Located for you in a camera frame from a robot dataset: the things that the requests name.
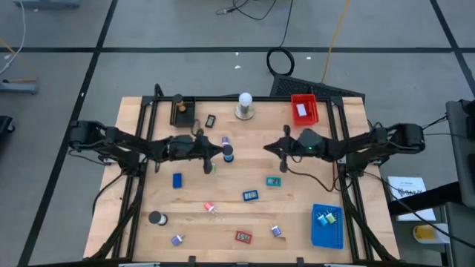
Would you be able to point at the yellow white tape roll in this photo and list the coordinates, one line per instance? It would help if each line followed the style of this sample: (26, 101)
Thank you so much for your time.
(425, 233)

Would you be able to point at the white bulb lamp brass stand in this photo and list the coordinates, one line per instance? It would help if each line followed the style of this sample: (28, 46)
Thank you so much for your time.
(245, 100)

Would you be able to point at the black bar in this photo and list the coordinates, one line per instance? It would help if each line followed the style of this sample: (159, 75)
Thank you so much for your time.
(426, 199)

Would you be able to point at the blue sand hourglass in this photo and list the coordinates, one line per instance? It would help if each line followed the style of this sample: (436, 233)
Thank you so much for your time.
(228, 150)

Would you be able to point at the grey table foot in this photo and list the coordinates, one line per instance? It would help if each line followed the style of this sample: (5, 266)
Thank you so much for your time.
(18, 88)

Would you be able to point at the pink wall charger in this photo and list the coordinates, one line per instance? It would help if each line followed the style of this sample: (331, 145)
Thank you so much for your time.
(209, 207)

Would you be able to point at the blue plastic tray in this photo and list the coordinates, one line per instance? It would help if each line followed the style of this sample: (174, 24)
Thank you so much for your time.
(328, 237)

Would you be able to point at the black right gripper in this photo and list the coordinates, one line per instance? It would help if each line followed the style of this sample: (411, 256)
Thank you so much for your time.
(311, 144)

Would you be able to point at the black round cap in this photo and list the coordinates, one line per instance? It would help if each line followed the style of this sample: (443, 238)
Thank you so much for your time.
(156, 217)

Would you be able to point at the grey cart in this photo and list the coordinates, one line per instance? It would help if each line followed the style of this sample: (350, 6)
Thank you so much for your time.
(460, 167)

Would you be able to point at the blue digital clock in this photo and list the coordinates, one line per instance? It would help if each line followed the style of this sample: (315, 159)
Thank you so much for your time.
(177, 180)
(251, 195)

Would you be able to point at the black plastic tray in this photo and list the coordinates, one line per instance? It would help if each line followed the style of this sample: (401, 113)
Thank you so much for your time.
(185, 118)

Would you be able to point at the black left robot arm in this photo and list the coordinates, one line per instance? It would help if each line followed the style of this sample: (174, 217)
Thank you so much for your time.
(126, 142)

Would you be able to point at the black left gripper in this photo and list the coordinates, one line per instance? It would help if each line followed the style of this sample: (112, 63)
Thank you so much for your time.
(185, 147)

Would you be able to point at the black digital timer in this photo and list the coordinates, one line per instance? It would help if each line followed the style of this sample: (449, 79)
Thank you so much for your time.
(210, 121)

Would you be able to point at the white booklet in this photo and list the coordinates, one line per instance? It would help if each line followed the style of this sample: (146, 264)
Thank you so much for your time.
(408, 185)

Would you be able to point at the teal digital clock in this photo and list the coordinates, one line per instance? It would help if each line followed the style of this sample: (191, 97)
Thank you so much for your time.
(273, 181)

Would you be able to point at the red plastic tray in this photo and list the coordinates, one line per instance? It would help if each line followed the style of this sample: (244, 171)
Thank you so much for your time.
(311, 111)

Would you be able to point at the black aluminium frame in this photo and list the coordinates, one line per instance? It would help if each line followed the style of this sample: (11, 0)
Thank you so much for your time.
(222, 99)

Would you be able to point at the black floor mat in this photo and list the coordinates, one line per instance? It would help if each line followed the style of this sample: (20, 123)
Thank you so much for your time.
(297, 87)

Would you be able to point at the black caster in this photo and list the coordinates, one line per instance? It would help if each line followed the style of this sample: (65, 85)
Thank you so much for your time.
(4, 124)

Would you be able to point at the silver clamp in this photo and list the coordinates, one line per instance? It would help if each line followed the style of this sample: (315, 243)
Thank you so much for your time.
(108, 160)

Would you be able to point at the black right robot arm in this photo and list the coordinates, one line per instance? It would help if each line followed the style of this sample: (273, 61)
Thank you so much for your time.
(363, 142)

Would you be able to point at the cyan wall charger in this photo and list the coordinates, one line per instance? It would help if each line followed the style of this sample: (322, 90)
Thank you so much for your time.
(322, 219)

